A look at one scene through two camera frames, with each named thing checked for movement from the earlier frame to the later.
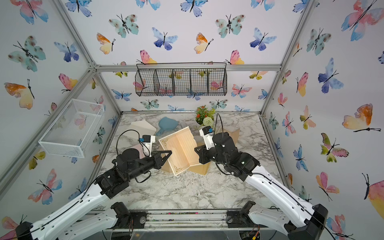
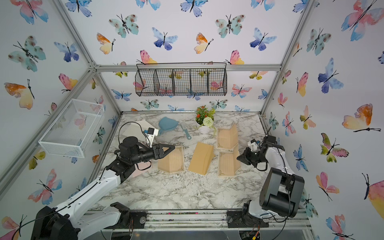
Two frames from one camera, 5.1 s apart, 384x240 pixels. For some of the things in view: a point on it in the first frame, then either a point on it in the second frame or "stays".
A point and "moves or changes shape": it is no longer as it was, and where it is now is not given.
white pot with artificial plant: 204,116 stays
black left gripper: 158,161 → 157,149
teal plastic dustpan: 166,123 stays
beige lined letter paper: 184,149 moves or changes shape
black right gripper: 203,154 → 246,154
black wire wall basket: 184,79 stays
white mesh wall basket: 72,131 stays
